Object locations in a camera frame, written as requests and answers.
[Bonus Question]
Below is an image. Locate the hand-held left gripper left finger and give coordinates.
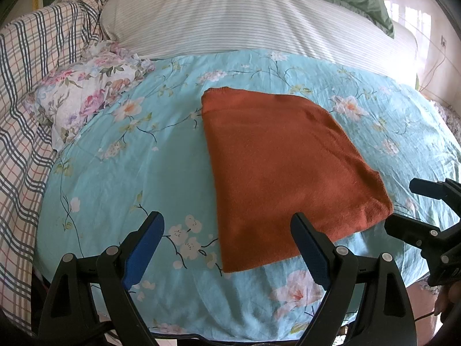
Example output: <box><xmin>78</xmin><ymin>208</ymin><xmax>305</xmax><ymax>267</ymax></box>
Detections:
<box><xmin>37</xmin><ymin>211</ymin><xmax>165</xmax><ymax>346</ymax></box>

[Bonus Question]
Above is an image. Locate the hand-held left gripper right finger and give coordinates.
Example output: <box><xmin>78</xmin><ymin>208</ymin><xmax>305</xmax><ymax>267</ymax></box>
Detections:
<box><xmin>290</xmin><ymin>212</ymin><xmax>418</xmax><ymax>346</ymax></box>

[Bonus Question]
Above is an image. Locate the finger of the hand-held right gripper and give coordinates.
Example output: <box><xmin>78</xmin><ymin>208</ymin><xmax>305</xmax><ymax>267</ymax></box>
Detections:
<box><xmin>384</xmin><ymin>213</ymin><xmax>451</xmax><ymax>260</ymax></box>
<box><xmin>409</xmin><ymin>178</ymin><xmax>461</xmax><ymax>202</ymax></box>

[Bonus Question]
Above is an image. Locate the orange knit sweater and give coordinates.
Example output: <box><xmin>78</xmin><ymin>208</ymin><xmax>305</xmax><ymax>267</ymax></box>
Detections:
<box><xmin>201</xmin><ymin>87</ymin><xmax>395</xmax><ymax>274</ymax></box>

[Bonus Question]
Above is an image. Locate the person's right hand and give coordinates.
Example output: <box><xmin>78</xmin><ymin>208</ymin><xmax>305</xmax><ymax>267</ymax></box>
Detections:
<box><xmin>434</xmin><ymin>283</ymin><xmax>455</xmax><ymax>318</ymax></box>

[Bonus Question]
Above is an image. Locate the grey patterned cloth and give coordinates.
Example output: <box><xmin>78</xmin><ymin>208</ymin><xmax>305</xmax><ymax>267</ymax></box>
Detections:
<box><xmin>434</xmin><ymin>101</ymin><xmax>461</xmax><ymax>143</ymax></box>

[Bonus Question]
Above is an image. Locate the light blue floral bed sheet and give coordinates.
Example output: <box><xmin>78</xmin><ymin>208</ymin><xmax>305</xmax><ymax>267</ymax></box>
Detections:
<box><xmin>35</xmin><ymin>48</ymin><xmax>461</xmax><ymax>343</ymax></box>

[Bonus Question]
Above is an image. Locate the pink floral pillow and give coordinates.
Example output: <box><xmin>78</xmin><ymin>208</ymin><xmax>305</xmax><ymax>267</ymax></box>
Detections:
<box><xmin>24</xmin><ymin>40</ymin><xmax>156</xmax><ymax>152</ymax></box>

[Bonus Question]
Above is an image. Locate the plaid blanket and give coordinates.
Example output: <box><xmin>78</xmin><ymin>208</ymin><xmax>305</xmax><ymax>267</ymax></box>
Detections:
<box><xmin>0</xmin><ymin>0</ymin><xmax>118</xmax><ymax>332</ymax></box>

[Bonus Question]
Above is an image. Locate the white striped bedding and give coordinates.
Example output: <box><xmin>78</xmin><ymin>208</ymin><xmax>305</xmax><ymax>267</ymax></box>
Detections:
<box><xmin>99</xmin><ymin>0</ymin><xmax>418</xmax><ymax>83</ymax></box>

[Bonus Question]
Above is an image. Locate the thin wall cable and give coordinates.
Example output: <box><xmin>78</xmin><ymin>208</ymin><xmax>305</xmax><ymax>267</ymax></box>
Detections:
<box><xmin>418</xmin><ymin>45</ymin><xmax>451</xmax><ymax>91</ymax></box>

